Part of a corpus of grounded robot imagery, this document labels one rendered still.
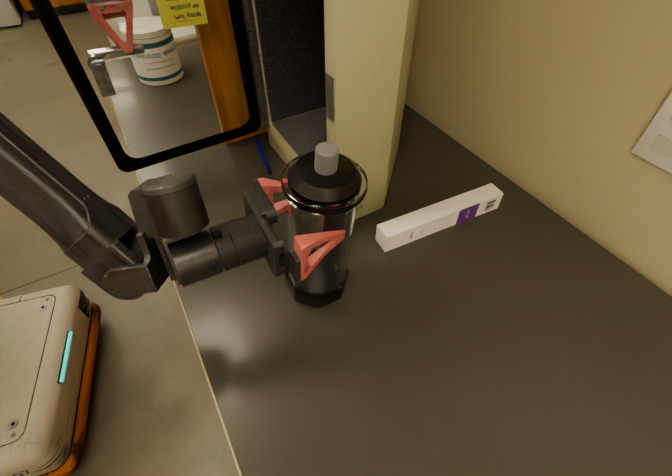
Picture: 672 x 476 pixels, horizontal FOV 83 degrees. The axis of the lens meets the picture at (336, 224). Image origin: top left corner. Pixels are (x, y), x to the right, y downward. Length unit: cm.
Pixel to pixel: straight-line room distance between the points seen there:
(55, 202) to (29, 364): 117
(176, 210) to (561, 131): 69
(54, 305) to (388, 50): 147
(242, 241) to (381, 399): 28
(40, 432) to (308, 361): 105
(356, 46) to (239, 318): 43
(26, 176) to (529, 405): 65
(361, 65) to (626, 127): 45
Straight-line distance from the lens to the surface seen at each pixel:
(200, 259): 46
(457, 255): 71
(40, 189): 50
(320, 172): 45
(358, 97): 58
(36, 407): 154
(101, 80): 77
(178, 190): 43
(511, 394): 61
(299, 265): 45
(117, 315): 194
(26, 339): 169
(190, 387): 166
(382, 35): 56
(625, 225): 85
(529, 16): 86
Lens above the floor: 147
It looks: 47 degrees down
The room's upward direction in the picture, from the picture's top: straight up
